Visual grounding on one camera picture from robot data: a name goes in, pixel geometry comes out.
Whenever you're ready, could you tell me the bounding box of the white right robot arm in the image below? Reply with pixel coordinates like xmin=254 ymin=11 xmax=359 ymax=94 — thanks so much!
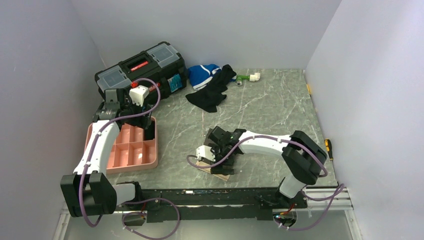
xmin=196 ymin=126 xmax=328 ymax=208

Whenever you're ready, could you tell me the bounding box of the blue white garment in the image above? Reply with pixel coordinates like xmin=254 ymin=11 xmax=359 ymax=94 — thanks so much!
xmin=188 ymin=64 xmax=222 ymax=91

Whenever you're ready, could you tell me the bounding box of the pink compartment tray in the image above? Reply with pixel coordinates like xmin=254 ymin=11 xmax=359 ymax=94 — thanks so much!
xmin=84 ymin=115 xmax=159 ymax=175

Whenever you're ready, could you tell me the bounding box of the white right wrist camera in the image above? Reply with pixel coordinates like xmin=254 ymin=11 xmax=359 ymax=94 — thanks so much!
xmin=195 ymin=145 xmax=216 ymax=163

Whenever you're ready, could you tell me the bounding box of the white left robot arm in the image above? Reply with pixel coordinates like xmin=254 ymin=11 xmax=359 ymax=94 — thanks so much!
xmin=60 ymin=86 xmax=152 ymax=217

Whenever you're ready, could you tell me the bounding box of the yellow black screwdriver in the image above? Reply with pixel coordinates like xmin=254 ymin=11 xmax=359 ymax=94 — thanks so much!
xmin=324 ymin=138 xmax=334 ymax=161

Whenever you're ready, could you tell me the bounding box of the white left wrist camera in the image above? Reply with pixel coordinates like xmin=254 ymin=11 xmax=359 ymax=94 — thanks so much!
xmin=129 ymin=82 xmax=150 ymax=107

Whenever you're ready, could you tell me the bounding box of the green white pipe fitting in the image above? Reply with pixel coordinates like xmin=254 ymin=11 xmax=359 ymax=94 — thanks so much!
xmin=235 ymin=72 xmax=261 ymax=86

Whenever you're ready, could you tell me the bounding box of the black rolled underwear in tray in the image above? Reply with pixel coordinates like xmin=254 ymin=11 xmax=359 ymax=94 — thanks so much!
xmin=143 ymin=120 xmax=156 ymax=141

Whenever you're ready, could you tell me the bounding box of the black plastic toolbox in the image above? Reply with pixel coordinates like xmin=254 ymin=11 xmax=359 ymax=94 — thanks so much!
xmin=94 ymin=41 xmax=189 ymax=99

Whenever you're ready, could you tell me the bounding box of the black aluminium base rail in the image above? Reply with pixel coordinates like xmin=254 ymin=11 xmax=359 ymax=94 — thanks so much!
xmin=61 ymin=187 xmax=354 ymax=223

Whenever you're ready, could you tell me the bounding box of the olive underwear with beige waistband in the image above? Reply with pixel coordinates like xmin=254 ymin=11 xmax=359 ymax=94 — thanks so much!
xmin=195 ymin=137 xmax=235 ymax=181

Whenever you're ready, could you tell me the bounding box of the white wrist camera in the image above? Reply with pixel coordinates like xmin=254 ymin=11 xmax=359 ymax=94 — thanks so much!
xmin=129 ymin=82 xmax=150 ymax=107
xmin=195 ymin=145 xmax=216 ymax=163

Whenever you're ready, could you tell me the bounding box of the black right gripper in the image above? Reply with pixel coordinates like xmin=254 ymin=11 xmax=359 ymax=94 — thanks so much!
xmin=208 ymin=143 xmax=235 ymax=176

